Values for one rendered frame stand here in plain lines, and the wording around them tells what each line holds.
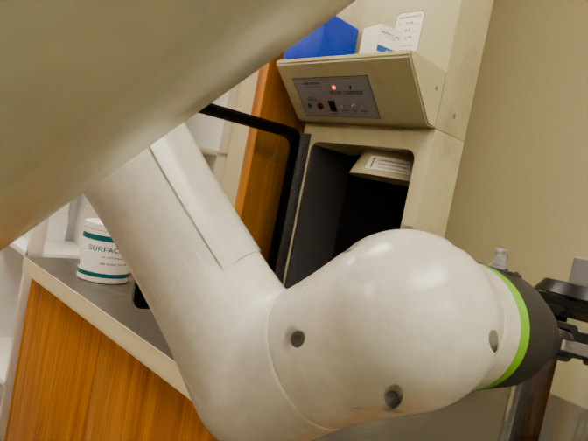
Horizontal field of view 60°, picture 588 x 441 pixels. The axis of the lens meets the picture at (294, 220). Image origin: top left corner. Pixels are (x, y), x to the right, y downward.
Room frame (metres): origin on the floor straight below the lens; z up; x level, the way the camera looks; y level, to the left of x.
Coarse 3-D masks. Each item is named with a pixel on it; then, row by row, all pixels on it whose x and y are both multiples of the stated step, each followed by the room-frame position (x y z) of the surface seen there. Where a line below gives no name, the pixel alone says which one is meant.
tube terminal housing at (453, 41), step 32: (384, 0) 1.01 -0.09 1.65; (416, 0) 0.96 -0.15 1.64; (448, 0) 0.91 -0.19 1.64; (480, 0) 0.94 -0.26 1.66; (448, 32) 0.90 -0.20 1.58; (480, 32) 0.95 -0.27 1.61; (448, 64) 0.89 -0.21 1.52; (448, 96) 0.91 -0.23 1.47; (320, 128) 1.08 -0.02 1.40; (352, 128) 1.02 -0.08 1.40; (384, 128) 0.97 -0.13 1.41; (416, 128) 0.92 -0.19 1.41; (448, 128) 0.92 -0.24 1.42; (416, 160) 0.91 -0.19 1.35; (448, 160) 0.94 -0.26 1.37; (416, 192) 0.90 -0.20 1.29; (448, 192) 0.96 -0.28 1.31; (416, 224) 0.89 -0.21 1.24; (288, 256) 1.10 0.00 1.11
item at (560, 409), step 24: (576, 312) 0.51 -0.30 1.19; (552, 360) 0.52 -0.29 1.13; (576, 360) 0.51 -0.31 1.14; (528, 384) 0.54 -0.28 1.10; (552, 384) 0.52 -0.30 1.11; (576, 384) 0.51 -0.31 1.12; (528, 408) 0.53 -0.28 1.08; (552, 408) 0.51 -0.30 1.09; (576, 408) 0.51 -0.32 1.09; (504, 432) 0.55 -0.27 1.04; (528, 432) 0.52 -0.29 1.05; (552, 432) 0.51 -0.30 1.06; (576, 432) 0.51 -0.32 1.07
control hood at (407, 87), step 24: (288, 72) 1.02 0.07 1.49; (312, 72) 0.98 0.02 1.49; (336, 72) 0.94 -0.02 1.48; (360, 72) 0.90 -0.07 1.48; (384, 72) 0.86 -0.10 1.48; (408, 72) 0.83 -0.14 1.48; (432, 72) 0.86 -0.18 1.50; (384, 96) 0.90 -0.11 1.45; (408, 96) 0.86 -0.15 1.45; (432, 96) 0.87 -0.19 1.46; (312, 120) 1.07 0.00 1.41; (336, 120) 1.02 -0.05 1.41; (360, 120) 0.97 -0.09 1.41; (384, 120) 0.93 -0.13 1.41; (408, 120) 0.90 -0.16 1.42; (432, 120) 0.88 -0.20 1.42
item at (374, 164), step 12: (360, 156) 1.05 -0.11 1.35; (372, 156) 1.01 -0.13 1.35; (384, 156) 1.00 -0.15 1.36; (396, 156) 0.99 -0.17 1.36; (408, 156) 0.99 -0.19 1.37; (360, 168) 1.02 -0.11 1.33; (372, 168) 0.99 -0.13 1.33; (384, 168) 0.98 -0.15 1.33; (396, 168) 0.98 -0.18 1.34; (408, 168) 0.98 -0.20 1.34; (384, 180) 1.14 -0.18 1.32; (396, 180) 1.14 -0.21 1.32; (408, 180) 0.97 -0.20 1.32
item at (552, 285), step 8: (576, 256) 0.56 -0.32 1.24; (576, 264) 0.56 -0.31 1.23; (584, 264) 0.55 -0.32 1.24; (576, 272) 0.55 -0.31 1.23; (584, 272) 0.55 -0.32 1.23; (544, 280) 0.56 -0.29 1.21; (552, 280) 0.55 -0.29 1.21; (560, 280) 0.59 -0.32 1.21; (576, 280) 0.55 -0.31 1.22; (584, 280) 0.55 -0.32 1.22; (544, 288) 0.55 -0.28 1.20; (552, 288) 0.54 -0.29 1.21; (560, 288) 0.54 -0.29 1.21; (568, 288) 0.53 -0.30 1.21; (576, 288) 0.53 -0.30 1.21; (584, 288) 0.52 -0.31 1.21; (568, 296) 0.52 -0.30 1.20; (576, 296) 0.52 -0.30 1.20; (584, 296) 0.52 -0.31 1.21
